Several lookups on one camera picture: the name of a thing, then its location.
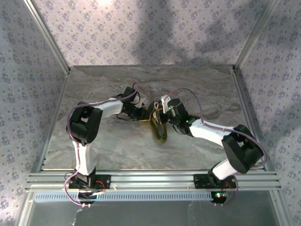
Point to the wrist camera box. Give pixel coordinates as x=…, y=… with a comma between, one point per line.
x=129, y=92
x=176, y=107

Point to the cream shoelace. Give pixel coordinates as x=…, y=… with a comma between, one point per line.
x=146, y=120

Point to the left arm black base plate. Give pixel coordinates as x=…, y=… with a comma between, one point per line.
x=105, y=181

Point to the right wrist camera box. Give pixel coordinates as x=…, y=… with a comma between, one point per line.
x=176, y=107

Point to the left white and black arm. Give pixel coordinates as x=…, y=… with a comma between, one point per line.
x=85, y=160

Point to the aluminium corner post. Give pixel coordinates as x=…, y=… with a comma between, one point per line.
x=255, y=35
x=47, y=35

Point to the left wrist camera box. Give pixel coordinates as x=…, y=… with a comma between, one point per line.
x=129, y=92

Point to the grey metal base panel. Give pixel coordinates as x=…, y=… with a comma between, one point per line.
x=152, y=214

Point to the aluminium side rail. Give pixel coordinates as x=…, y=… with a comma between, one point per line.
x=50, y=122
x=247, y=106

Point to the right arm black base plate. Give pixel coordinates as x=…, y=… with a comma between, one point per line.
x=200, y=181

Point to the right white and black arm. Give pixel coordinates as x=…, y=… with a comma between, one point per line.
x=207, y=131

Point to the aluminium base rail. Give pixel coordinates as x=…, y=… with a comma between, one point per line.
x=152, y=179

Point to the olive green canvas shoe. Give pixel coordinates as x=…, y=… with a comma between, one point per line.
x=161, y=136

